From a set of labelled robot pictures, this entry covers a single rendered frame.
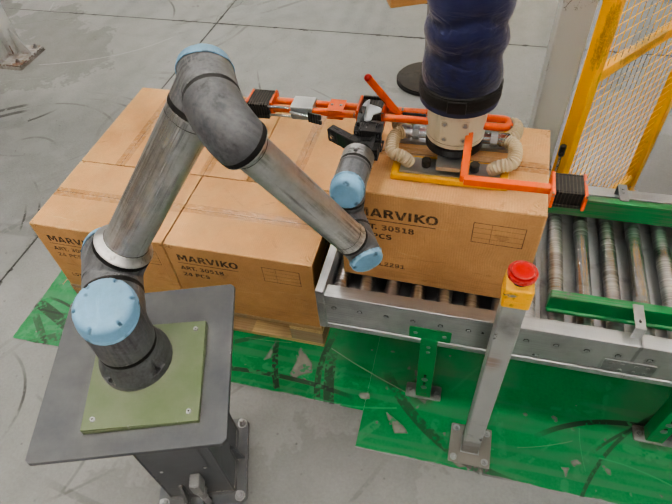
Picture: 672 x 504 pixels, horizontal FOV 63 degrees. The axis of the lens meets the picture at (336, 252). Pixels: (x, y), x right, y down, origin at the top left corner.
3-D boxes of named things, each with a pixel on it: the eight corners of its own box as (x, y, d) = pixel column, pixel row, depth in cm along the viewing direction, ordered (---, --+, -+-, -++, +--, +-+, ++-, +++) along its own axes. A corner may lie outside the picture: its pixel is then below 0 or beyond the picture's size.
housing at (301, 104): (318, 108, 173) (317, 96, 169) (312, 121, 169) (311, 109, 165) (297, 107, 174) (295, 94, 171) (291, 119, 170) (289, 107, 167)
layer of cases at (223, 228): (370, 172, 289) (368, 107, 259) (321, 328, 227) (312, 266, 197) (165, 148, 314) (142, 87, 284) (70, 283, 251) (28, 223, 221)
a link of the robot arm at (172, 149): (73, 307, 140) (188, 64, 99) (73, 256, 150) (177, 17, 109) (133, 313, 149) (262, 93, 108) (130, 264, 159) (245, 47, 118)
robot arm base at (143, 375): (174, 382, 144) (164, 364, 136) (100, 398, 141) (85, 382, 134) (170, 321, 155) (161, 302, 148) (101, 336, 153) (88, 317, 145)
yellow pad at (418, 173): (508, 169, 163) (511, 156, 160) (507, 192, 157) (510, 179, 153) (395, 158, 170) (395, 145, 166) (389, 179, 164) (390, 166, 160)
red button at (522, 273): (535, 271, 131) (539, 260, 128) (535, 294, 127) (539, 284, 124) (505, 267, 133) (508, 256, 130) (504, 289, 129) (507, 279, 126)
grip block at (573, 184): (581, 188, 141) (587, 173, 137) (583, 211, 136) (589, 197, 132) (547, 184, 143) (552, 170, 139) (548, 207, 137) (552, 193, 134)
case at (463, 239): (526, 217, 205) (550, 129, 175) (520, 302, 180) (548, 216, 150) (369, 196, 218) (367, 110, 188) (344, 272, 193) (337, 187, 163)
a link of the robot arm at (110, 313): (95, 374, 135) (66, 339, 121) (94, 317, 145) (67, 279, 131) (158, 358, 137) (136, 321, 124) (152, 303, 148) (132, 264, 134)
